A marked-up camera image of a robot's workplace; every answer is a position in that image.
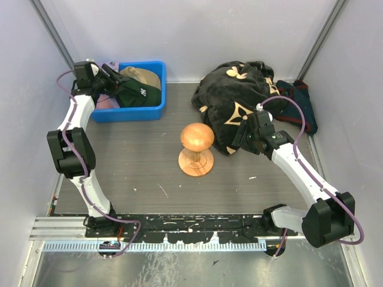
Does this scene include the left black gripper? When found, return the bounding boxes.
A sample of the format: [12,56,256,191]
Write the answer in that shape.
[93,64,130,99]

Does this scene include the green NY cap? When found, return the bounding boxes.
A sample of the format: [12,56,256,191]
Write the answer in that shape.
[115,79,162,108]

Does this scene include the beige cap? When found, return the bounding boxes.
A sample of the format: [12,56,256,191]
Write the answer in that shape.
[119,66,162,90]

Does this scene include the wooden hat stand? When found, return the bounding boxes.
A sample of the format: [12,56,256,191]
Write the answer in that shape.
[178,123,214,177]

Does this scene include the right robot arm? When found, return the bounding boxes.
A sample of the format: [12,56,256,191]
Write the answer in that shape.
[232,111,356,248]

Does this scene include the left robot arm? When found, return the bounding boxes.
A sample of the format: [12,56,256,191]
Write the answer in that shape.
[47,59,123,237]

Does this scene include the purple LA cap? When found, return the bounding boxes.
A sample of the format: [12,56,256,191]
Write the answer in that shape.
[107,62,119,71]

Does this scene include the pink cap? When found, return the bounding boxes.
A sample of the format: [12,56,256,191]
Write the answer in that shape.
[95,94,120,109]

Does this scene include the blue plastic bin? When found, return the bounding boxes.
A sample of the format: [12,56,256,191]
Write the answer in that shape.
[92,61,166,123]

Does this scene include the black floral blanket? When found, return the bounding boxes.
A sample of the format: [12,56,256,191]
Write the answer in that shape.
[191,61,279,156]

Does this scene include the navy cloth red trim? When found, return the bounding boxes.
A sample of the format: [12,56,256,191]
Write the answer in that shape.
[273,79,318,135]

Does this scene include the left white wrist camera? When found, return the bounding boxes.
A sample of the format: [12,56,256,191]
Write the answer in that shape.
[86,58,99,76]

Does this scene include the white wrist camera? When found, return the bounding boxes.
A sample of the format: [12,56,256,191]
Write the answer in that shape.
[256,103,273,122]
[86,58,99,76]

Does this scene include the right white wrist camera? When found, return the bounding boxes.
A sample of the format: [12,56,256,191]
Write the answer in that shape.
[256,103,273,122]

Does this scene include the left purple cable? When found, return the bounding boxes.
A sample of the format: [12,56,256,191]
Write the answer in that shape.
[56,59,141,258]

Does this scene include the purple cable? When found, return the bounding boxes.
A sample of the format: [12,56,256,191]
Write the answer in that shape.
[259,95,365,258]
[56,59,141,258]

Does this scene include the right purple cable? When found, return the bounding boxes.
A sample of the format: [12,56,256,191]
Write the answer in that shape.
[259,95,365,258]

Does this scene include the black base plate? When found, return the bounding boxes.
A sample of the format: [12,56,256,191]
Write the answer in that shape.
[83,214,284,244]

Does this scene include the white slotted cable duct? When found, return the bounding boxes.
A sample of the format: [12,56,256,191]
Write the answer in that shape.
[42,239,267,252]

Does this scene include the aluminium front rail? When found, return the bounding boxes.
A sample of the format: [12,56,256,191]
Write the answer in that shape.
[29,215,355,240]

